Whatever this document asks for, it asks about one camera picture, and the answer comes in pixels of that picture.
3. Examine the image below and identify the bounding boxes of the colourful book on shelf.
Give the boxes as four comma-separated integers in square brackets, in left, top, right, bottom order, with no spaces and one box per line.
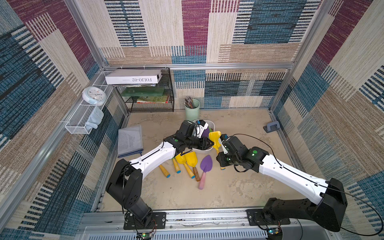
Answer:
[137,96,170,104]

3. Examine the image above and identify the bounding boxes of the yellow shovel wooden handle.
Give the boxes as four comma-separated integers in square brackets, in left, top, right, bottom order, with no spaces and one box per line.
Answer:
[185,152,201,182]

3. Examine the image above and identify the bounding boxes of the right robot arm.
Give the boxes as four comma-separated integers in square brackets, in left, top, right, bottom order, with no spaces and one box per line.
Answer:
[217,135,348,232]

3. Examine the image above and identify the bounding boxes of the white round clock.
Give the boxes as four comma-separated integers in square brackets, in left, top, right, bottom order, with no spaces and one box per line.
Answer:
[82,86,107,106]

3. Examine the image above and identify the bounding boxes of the purple shovel pink handle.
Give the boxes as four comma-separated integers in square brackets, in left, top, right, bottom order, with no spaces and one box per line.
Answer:
[199,155,213,190]
[201,127,210,138]

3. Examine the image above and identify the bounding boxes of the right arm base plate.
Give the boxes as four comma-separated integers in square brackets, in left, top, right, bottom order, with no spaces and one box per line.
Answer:
[246,209,291,226]

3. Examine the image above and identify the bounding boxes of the grey hole punch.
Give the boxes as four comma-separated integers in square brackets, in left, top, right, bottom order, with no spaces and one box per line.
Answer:
[263,121,281,133]

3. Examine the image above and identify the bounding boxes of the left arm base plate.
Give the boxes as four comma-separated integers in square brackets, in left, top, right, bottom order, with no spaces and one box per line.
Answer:
[123,212,167,230]

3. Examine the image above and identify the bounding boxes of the pens in cup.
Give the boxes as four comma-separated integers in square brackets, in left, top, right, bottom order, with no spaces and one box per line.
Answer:
[185,96,195,109]

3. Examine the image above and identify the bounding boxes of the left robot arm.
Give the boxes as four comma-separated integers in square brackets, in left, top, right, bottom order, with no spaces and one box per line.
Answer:
[106,120,214,230]

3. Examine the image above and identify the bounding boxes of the white wire wall basket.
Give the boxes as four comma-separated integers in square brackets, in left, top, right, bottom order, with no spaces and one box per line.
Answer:
[65,85,113,135]

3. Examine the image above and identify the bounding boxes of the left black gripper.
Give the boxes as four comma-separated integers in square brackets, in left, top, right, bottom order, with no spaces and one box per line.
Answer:
[184,135,214,151]

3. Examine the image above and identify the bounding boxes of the green pen holder cup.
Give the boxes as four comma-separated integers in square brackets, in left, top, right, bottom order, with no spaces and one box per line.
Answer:
[185,99,200,121]

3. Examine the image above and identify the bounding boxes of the white plastic storage box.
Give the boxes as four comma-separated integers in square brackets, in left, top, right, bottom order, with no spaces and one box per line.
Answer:
[193,120,216,154]

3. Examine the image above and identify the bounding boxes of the light blue cloth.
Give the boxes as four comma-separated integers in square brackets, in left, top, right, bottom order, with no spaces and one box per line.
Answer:
[85,107,104,132]

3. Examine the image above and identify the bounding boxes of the white FOLIO-02 box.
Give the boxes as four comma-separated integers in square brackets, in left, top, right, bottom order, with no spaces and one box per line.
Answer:
[106,69,162,85]

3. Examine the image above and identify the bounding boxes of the yellow shovel blue tip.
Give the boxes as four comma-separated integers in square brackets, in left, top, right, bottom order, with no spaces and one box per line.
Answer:
[209,131,222,156]

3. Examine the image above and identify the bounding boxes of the black wire shelf rack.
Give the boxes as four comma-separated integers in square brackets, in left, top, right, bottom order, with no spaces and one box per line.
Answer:
[115,68,175,114]

